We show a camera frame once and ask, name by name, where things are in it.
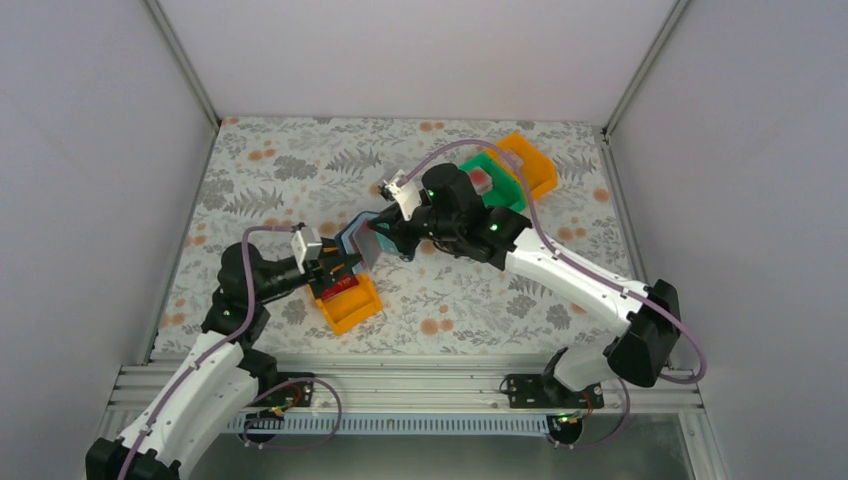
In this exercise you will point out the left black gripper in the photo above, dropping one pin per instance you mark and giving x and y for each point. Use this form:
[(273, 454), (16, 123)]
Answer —
[(324, 268)]

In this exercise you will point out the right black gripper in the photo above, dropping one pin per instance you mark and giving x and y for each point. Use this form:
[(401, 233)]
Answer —
[(398, 229)]

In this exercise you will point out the blue card holder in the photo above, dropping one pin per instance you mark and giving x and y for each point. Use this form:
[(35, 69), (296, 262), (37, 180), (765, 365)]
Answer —
[(357, 238)]

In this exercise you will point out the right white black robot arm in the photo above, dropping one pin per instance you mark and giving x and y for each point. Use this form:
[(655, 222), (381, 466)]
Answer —
[(643, 320)]

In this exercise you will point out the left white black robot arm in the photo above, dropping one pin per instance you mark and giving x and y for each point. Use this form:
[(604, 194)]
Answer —
[(223, 372)]

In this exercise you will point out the red VIP card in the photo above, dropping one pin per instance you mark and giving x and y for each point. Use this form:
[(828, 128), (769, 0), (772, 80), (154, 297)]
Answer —
[(345, 283)]

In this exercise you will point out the floral table mat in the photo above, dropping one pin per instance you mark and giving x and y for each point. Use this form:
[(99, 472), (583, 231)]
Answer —
[(266, 173)]

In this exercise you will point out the near orange bin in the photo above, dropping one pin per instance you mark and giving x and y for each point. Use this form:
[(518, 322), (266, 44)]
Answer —
[(345, 311)]

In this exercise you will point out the orange bin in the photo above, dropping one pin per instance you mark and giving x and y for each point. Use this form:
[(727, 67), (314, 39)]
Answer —
[(537, 169), (345, 311)]

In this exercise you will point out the green bin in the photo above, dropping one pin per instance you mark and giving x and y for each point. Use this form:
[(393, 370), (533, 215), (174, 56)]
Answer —
[(506, 192)]

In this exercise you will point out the far orange bin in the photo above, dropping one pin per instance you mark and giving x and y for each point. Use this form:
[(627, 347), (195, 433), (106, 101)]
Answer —
[(537, 169)]

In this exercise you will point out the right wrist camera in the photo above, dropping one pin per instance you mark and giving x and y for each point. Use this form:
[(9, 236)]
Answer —
[(397, 187)]

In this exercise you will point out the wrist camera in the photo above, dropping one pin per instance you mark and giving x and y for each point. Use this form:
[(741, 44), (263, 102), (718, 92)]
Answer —
[(397, 187), (307, 245)]

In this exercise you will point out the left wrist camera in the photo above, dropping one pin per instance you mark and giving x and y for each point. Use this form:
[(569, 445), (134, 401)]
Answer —
[(307, 245)]

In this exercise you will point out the aluminium rail frame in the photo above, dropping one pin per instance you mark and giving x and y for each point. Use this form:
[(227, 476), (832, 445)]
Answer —
[(413, 383)]

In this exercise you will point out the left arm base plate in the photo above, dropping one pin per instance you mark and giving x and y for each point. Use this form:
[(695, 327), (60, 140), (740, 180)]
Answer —
[(289, 390)]

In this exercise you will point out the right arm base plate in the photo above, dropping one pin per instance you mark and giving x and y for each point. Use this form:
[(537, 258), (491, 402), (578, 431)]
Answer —
[(532, 391)]

